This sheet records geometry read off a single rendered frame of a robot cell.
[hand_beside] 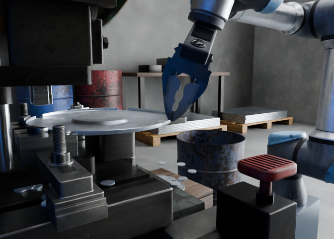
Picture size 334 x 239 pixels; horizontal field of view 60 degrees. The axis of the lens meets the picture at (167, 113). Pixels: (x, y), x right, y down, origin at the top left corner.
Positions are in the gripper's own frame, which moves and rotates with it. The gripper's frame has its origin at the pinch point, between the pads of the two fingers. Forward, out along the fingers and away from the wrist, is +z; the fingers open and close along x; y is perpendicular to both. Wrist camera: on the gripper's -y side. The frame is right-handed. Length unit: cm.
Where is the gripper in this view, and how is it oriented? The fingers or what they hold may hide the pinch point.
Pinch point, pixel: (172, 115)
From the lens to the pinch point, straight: 57.5
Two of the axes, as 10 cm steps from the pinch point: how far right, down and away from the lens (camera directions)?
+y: 1.5, -1.5, 9.8
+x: -9.4, -3.4, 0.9
